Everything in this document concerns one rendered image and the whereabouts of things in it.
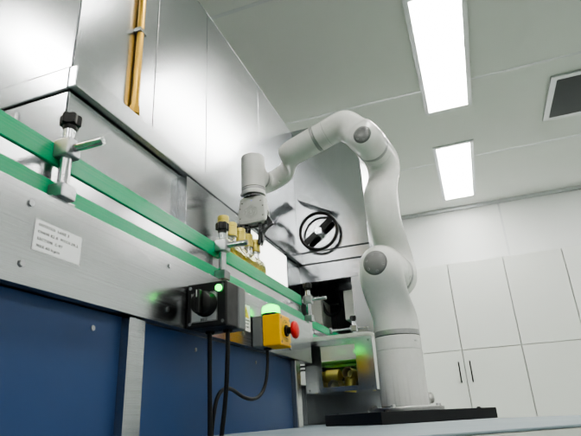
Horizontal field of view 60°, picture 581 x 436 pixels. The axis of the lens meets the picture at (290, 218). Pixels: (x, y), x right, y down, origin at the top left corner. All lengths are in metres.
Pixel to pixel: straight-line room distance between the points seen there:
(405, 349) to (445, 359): 3.80
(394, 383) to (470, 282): 3.95
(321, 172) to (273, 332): 1.69
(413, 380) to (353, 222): 1.37
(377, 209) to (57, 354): 0.99
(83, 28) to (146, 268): 0.76
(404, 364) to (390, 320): 0.11
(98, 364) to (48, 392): 0.09
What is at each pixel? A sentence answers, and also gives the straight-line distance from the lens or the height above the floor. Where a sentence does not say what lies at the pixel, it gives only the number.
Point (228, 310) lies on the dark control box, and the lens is 0.90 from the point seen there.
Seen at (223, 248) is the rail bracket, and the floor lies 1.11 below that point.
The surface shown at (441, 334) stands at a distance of 5.17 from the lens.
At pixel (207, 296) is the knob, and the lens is 0.89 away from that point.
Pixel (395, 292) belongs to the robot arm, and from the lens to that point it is 1.35.
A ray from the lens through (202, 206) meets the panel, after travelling 1.65.
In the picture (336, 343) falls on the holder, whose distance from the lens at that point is 1.62.
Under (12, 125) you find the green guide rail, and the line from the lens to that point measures 0.72.
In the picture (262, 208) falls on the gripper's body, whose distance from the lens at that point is 1.69.
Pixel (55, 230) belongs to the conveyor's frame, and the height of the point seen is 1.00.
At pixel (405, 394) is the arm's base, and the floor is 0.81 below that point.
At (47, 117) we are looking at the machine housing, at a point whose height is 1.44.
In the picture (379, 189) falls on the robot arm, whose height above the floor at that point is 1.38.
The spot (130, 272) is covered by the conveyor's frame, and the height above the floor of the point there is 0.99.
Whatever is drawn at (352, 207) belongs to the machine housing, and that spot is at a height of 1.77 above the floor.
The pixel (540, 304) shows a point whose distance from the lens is 5.23.
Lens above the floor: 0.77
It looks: 22 degrees up
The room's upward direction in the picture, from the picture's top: 3 degrees counter-clockwise
